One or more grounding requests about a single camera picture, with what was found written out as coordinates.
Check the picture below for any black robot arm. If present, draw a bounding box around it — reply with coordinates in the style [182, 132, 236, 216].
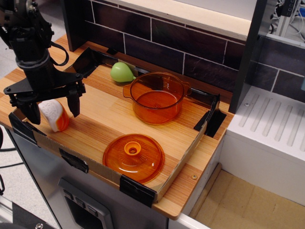
[0, 0, 85, 124]

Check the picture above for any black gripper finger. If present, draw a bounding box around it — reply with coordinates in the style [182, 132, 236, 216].
[18, 102, 41, 125]
[67, 94, 80, 117]

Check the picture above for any orange transparent pot lid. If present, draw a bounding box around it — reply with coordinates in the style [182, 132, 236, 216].
[103, 134, 165, 184]

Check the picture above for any grey toy oven door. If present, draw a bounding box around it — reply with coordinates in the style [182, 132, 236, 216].
[8, 130, 168, 229]

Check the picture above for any dark grey vertical post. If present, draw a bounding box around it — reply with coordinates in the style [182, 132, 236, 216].
[229, 0, 276, 114]

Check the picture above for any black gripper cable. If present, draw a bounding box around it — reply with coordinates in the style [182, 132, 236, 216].
[49, 41, 70, 67]

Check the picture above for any orange transparent plastic pot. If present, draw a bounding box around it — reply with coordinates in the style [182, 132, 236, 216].
[123, 72, 191, 124]

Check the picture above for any green toy pear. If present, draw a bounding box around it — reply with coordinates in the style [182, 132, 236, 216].
[110, 62, 136, 83]

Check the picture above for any white toy sink drainboard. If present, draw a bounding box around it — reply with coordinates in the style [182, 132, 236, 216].
[220, 87, 305, 205]

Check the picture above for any cardboard fence with black tape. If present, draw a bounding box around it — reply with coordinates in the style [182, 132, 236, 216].
[1, 47, 233, 218]

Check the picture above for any white and orange toy sushi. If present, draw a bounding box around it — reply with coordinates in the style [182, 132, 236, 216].
[38, 99, 69, 132]

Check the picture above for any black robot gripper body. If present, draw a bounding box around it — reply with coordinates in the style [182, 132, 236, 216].
[4, 54, 85, 106]

